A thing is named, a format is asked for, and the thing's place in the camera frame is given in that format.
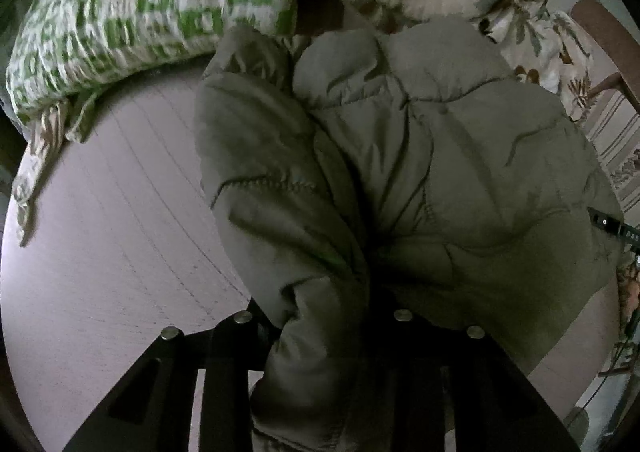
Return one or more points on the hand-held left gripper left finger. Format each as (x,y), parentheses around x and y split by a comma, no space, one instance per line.
(250,332)

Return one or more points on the pale pink bed sheet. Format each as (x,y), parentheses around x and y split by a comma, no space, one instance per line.
(125,232)

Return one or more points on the wooden chair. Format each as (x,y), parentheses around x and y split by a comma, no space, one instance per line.
(605,37)

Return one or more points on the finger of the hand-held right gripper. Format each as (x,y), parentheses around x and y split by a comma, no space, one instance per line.
(604,221)

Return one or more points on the olive green puffer jacket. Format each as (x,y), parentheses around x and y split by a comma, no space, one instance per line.
(400,157)

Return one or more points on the green and white patterned pillow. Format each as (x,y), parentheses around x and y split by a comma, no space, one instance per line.
(125,7)

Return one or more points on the striped floral cloth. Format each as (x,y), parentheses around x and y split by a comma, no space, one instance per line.
(617,147)

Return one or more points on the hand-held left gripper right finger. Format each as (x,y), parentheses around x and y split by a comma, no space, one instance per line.
(400,347)

